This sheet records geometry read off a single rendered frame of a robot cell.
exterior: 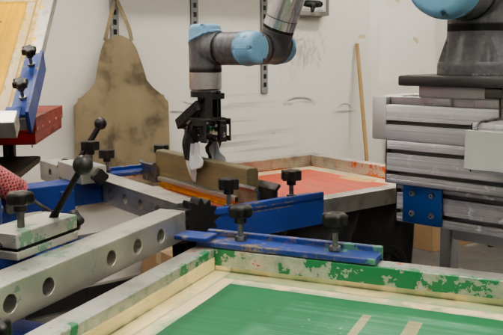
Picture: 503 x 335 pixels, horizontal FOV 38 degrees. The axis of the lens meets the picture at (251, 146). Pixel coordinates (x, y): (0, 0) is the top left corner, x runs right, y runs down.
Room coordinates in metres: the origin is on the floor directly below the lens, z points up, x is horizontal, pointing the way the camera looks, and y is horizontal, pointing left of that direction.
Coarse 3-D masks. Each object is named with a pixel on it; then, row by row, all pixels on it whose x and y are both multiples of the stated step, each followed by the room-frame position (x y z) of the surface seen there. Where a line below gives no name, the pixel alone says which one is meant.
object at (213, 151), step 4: (208, 144) 1.70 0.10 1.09; (212, 144) 1.70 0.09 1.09; (216, 144) 1.69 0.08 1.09; (208, 148) 1.69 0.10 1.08; (212, 148) 1.70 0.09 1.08; (216, 148) 1.69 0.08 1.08; (208, 152) 1.69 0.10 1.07; (212, 152) 1.70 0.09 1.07; (216, 152) 1.69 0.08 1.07; (220, 152) 1.68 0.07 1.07; (208, 156) 1.71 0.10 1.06; (212, 156) 1.70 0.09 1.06; (216, 156) 1.69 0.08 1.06; (220, 156) 1.68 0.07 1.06; (224, 156) 1.67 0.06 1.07; (220, 160) 1.68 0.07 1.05; (224, 160) 1.67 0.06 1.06
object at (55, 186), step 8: (32, 184) 1.46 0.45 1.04; (40, 184) 1.46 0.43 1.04; (48, 184) 1.46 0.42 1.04; (56, 184) 1.46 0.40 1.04; (64, 184) 1.46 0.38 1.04; (88, 184) 1.49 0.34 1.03; (96, 184) 1.50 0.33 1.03; (40, 192) 1.43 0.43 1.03; (48, 192) 1.44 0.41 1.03; (56, 192) 1.45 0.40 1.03; (80, 192) 1.48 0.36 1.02; (88, 192) 1.49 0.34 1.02; (96, 192) 1.50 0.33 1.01; (40, 200) 1.43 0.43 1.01; (48, 200) 1.44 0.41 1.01; (56, 200) 1.45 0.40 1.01; (80, 200) 1.48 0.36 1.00; (88, 200) 1.49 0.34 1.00; (96, 200) 1.50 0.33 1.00; (32, 208) 1.42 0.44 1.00; (40, 208) 1.43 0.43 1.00
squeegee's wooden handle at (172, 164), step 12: (156, 156) 1.84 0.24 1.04; (168, 156) 1.79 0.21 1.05; (180, 156) 1.74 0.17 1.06; (168, 168) 1.79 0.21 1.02; (180, 168) 1.74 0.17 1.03; (204, 168) 1.66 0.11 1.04; (216, 168) 1.61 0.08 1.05; (228, 168) 1.58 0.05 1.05; (240, 168) 1.54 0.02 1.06; (252, 168) 1.53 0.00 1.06; (180, 180) 1.74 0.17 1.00; (204, 180) 1.66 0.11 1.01; (216, 180) 1.61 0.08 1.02; (240, 180) 1.54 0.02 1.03; (252, 180) 1.53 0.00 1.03
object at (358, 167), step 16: (256, 160) 2.11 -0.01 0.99; (272, 160) 2.14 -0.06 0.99; (288, 160) 2.17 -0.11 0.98; (304, 160) 2.21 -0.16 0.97; (320, 160) 2.19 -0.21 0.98; (336, 160) 2.13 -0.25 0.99; (352, 160) 2.10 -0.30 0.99; (128, 176) 1.86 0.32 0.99; (384, 176) 1.98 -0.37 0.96; (352, 192) 1.61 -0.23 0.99; (368, 192) 1.61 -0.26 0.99; (384, 192) 1.64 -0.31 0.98; (336, 208) 1.55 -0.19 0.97; (352, 208) 1.58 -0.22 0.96
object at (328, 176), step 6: (270, 174) 2.07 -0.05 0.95; (276, 174) 2.07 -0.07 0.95; (306, 174) 2.06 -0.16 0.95; (312, 174) 2.06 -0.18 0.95; (318, 174) 2.06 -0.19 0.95; (324, 174) 2.06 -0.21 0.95; (330, 174) 2.06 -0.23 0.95; (336, 174) 2.06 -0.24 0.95; (330, 180) 1.96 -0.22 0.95; (336, 180) 1.96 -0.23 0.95; (174, 192) 1.80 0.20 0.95
